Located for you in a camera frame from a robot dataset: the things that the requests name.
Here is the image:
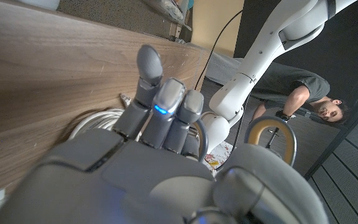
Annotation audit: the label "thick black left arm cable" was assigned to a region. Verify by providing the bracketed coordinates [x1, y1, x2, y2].
[214, 92, 251, 172]

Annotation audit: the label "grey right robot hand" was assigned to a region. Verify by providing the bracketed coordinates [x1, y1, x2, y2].
[0, 44, 329, 224]

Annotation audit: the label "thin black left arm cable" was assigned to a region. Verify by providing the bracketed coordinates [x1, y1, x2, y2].
[194, 9, 245, 91]

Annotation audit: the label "person in grey clothes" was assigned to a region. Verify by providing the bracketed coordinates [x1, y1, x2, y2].
[249, 61, 351, 126]

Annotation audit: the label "large coiled white cable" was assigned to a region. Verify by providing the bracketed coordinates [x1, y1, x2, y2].
[68, 92, 142, 141]

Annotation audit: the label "yellow grey handled scissors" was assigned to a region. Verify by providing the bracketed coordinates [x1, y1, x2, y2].
[191, 115, 298, 167]

